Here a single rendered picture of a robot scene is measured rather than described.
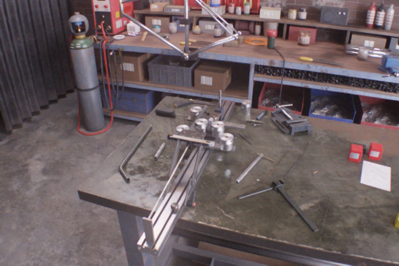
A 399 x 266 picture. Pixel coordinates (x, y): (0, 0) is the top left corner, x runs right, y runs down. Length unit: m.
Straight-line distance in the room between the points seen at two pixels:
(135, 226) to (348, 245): 0.71
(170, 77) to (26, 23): 1.58
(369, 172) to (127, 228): 0.92
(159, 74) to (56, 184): 1.25
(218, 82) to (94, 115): 1.21
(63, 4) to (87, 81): 1.27
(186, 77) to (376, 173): 1.89
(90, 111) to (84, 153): 0.42
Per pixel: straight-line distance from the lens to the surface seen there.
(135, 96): 3.08
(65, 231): 2.26
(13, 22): 3.43
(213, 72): 2.68
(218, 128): 1.23
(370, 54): 2.89
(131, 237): 1.28
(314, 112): 2.73
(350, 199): 1.14
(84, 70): 2.93
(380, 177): 1.28
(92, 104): 3.06
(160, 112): 1.49
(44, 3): 3.70
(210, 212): 1.00
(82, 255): 2.10
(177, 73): 2.79
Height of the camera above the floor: 1.60
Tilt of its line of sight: 29 degrees down
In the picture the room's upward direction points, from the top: straight up
